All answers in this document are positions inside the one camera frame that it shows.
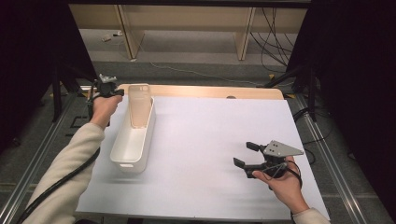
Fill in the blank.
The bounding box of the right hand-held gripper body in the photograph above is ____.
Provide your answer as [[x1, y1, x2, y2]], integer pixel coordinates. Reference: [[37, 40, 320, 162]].
[[243, 140, 305, 180]]

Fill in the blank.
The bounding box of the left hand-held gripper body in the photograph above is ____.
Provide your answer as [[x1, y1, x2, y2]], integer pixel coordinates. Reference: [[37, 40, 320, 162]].
[[88, 73, 119, 100]]

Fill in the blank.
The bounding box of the beige phone case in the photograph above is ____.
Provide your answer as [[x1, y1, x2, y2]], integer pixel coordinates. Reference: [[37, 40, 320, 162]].
[[127, 83, 154, 130]]

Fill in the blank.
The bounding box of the white plastic bin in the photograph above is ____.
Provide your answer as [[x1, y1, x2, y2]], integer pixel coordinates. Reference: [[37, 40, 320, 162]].
[[109, 82, 157, 175]]

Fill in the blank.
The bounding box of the person's left hand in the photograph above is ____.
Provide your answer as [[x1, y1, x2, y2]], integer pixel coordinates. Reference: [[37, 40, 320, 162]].
[[89, 92, 123, 131]]

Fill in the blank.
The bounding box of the person's right hand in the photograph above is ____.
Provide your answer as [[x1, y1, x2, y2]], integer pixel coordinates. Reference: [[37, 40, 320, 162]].
[[251, 155, 311, 216]]

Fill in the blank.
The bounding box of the white table sheet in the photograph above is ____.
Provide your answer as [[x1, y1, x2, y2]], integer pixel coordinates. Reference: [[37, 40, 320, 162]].
[[76, 95, 332, 222]]

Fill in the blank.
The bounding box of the black metal stand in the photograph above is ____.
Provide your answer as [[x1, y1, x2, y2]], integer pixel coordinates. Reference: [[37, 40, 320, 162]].
[[263, 64, 318, 123], [50, 63, 82, 123]]

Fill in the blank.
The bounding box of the dark curtain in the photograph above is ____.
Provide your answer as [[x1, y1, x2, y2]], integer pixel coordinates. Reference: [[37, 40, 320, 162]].
[[0, 0, 98, 153], [286, 0, 396, 223]]

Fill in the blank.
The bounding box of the light wooden bench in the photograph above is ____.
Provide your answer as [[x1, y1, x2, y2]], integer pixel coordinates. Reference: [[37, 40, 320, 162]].
[[68, 3, 310, 62]]

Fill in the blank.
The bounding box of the right hand-held gripper cable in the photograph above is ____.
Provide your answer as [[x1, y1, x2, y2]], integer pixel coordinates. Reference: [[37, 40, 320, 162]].
[[265, 160, 304, 190]]

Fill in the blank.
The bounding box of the hand-held gripper cable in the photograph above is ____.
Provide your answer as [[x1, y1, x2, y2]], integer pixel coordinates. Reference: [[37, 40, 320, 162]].
[[15, 88, 102, 224], [265, 160, 304, 190]]

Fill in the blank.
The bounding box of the black floor cable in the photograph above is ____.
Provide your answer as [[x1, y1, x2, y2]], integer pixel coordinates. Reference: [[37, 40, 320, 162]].
[[292, 106, 332, 166]]

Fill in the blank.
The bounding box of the aluminium floor rail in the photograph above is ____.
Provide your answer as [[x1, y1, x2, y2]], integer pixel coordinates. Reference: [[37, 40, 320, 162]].
[[295, 93, 365, 224], [0, 92, 78, 223]]

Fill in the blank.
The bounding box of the tangle of black cables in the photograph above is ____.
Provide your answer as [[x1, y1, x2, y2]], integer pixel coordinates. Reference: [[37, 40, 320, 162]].
[[249, 7, 296, 75]]

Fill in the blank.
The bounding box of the left hand-held gripper cable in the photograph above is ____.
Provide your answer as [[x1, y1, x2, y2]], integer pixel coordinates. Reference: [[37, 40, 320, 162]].
[[15, 88, 102, 224]]

